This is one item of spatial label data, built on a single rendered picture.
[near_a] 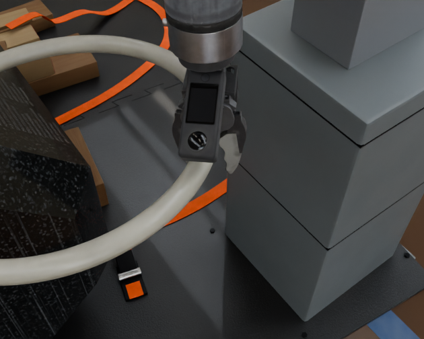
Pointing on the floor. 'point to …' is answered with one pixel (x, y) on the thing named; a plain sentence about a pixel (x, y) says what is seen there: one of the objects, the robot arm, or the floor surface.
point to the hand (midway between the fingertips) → (212, 169)
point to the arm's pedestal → (328, 157)
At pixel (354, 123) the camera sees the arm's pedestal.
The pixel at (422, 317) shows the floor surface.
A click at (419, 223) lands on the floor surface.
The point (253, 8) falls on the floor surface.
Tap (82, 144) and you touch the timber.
